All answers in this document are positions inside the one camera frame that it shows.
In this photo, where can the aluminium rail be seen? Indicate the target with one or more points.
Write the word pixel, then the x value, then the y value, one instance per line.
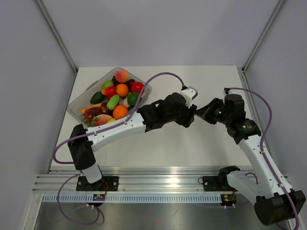
pixel 152 180

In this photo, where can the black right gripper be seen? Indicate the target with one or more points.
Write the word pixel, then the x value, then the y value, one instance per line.
pixel 205 113

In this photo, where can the light green toy starfruit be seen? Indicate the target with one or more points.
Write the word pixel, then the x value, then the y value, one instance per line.
pixel 113 102

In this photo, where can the green toy lime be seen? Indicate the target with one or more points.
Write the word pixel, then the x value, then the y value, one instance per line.
pixel 132 98

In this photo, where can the orange toy orange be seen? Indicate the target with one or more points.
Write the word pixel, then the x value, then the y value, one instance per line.
pixel 122 90
pixel 120 111

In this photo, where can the red toy chili pepper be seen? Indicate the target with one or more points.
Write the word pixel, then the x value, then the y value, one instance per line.
pixel 109 91

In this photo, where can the dark red toy apple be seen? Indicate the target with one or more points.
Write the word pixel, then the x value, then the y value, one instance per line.
pixel 105 110

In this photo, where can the dark toy grapes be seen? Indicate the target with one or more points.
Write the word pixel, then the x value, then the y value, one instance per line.
pixel 128 83

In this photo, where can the pink toy egg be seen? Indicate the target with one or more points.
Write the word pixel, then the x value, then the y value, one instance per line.
pixel 125 103

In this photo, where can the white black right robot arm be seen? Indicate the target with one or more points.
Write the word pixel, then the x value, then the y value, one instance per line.
pixel 273 198

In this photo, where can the yellow toy mango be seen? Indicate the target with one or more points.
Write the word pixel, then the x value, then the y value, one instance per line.
pixel 110 121

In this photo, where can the white slotted cable duct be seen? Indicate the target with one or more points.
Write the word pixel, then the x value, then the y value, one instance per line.
pixel 134 198

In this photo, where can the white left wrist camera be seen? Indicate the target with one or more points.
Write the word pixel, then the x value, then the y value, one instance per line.
pixel 189 93

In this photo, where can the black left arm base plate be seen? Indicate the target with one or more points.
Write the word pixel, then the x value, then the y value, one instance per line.
pixel 108 183

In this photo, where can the toy raw meat slab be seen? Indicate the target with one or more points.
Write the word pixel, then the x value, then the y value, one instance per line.
pixel 93 110

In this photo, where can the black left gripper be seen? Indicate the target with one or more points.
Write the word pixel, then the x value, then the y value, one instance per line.
pixel 188 117

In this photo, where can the bright red toy tomato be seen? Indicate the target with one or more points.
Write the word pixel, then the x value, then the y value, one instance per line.
pixel 136 87

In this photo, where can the clear plastic food tray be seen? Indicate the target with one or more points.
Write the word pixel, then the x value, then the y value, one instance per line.
pixel 89 81

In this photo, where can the toy peach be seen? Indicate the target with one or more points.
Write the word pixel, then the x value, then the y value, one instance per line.
pixel 122 76

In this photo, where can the green toy apple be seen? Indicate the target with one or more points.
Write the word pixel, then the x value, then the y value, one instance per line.
pixel 107 84

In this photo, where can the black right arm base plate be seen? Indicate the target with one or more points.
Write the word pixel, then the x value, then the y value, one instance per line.
pixel 215 184

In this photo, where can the dark green toy avocado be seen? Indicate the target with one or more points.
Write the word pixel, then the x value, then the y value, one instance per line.
pixel 97 98

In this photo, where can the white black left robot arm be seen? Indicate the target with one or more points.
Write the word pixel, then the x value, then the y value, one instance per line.
pixel 177 107

